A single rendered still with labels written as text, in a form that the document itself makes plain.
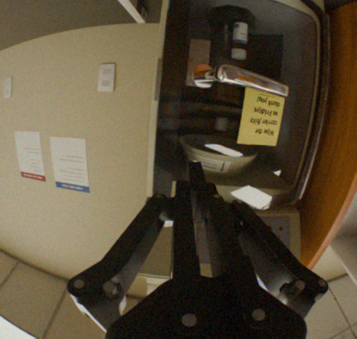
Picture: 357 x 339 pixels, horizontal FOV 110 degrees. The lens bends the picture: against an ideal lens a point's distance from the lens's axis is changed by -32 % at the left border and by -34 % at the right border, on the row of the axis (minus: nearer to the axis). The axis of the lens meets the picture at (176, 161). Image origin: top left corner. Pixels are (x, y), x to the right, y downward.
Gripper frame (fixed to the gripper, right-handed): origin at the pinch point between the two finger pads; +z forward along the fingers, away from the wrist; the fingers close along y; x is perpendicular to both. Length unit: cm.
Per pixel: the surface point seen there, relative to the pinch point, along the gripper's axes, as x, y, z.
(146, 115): 0, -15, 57
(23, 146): -18, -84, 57
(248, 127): 5.8, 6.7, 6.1
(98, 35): 34, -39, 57
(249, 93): 10.1, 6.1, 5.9
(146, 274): -18.8, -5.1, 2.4
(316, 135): 6.1, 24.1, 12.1
